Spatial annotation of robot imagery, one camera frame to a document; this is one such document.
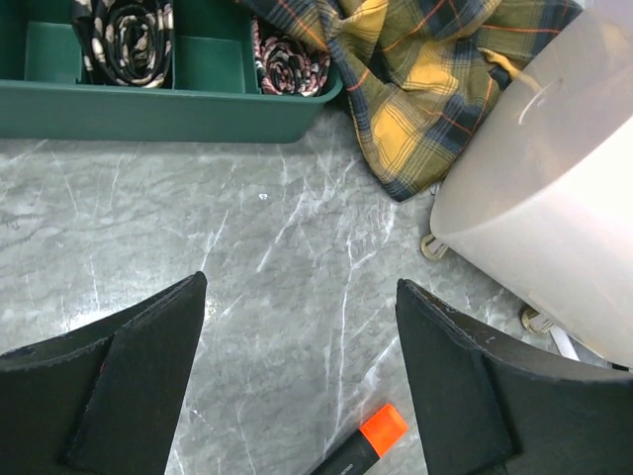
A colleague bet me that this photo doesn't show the white pen pink ends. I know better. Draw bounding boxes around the white pen pink ends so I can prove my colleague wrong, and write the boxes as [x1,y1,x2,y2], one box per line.
[550,327,580,361]

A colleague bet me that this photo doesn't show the yellow plaid cloth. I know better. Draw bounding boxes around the yellow plaid cloth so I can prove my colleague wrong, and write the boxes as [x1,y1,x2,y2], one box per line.
[247,0,582,202]

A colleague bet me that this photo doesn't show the black orange highlighter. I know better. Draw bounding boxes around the black orange highlighter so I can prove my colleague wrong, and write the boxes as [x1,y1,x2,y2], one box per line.
[312,403,407,475]

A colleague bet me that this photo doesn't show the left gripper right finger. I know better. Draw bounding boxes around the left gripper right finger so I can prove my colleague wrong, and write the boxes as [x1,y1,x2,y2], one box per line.
[396,279,632,474]

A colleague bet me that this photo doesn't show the black floral rolled tie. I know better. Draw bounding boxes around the black floral rolled tie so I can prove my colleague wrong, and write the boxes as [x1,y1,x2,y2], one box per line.
[70,0,175,88]

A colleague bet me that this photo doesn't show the green compartment tray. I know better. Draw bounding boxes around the green compartment tray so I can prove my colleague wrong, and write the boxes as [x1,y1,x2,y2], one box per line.
[1,1,342,143]

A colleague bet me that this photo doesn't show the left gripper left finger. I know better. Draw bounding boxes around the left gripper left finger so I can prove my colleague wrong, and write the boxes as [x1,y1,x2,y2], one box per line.
[1,271,207,474]

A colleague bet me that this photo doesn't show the pink floral rolled tie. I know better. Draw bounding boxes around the pink floral rolled tie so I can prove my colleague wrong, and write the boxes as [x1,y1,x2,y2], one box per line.
[251,16,330,97]

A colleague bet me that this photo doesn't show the round cream drawer organizer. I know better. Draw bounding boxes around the round cream drawer organizer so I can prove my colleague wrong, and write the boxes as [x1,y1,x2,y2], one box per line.
[421,1,632,366]

